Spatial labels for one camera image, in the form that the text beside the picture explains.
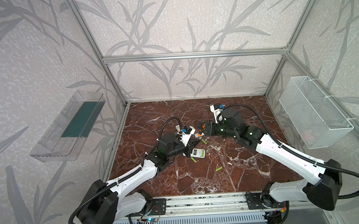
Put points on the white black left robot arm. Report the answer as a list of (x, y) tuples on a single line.
[(155, 161)]

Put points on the orange black small tool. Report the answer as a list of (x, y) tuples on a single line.
[(202, 127)]

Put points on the red white remote control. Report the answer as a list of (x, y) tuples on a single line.
[(198, 153)]

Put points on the clear plastic wall tray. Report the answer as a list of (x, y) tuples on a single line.
[(66, 136)]

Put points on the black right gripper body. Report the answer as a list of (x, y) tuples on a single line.
[(210, 128)]

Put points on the aluminium cage frame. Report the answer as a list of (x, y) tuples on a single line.
[(315, 58)]

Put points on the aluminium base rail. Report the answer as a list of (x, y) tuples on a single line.
[(202, 203)]

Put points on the white wire mesh basket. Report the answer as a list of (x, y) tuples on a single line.
[(315, 116)]

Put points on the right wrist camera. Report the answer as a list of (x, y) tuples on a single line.
[(217, 110)]

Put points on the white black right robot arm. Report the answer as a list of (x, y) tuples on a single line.
[(319, 185)]

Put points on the green circuit board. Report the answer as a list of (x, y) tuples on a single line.
[(148, 220)]

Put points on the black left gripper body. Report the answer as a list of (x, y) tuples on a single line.
[(187, 145)]

